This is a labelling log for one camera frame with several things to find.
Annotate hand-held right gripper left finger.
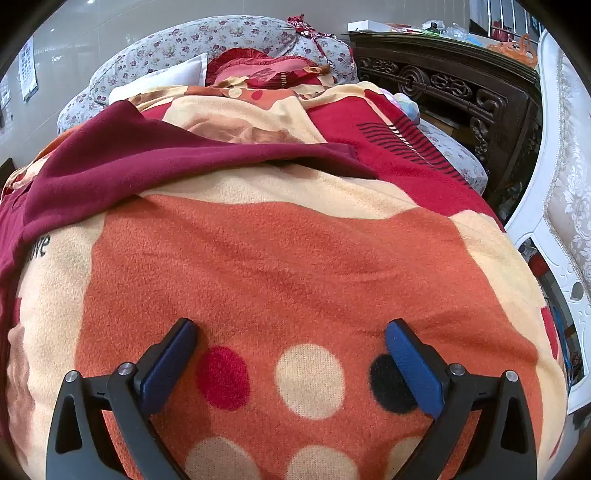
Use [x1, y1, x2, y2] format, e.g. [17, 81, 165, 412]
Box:
[46, 318, 199, 480]

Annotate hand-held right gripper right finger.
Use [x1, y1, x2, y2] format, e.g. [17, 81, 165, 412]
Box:
[385, 319, 539, 480]

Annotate maroon garment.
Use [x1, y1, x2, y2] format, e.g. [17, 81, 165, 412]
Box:
[0, 100, 379, 296]

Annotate orange printed blanket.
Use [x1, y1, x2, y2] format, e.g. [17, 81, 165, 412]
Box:
[0, 83, 571, 480]

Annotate floral bed sheet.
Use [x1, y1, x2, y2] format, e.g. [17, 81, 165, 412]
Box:
[418, 117, 489, 195]

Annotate white ornate chair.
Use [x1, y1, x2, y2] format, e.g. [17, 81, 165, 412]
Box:
[505, 28, 591, 416]

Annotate pastel soft toy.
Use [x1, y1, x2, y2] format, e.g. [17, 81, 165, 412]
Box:
[392, 92, 421, 123]

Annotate dark carved wooden cabinet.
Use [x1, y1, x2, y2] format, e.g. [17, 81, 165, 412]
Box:
[348, 31, 543, 208]

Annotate white pillow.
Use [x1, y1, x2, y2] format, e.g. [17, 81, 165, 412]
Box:
[108, 52, 208, 104]

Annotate red ruffled pillow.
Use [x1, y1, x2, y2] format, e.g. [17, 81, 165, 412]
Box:
[205, 47, 333, 90]

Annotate floral pillows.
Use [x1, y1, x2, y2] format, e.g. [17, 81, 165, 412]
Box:
[58, 15, 358, 134]

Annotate orange plastic bag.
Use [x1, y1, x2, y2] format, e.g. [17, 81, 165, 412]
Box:
[489, 36, 539, 65]

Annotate clear plastic bags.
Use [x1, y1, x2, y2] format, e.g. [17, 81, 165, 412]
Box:
[420, 21, 481, 44]

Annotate white flat box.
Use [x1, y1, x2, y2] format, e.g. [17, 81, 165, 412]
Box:
[360, 19, 407, 32]

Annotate red floral cloth bundle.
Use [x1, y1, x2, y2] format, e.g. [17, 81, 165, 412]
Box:
[286, 15, 352, 61]

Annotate wall calendar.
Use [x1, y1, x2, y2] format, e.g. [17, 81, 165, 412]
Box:
[19, 37, 40, 102]

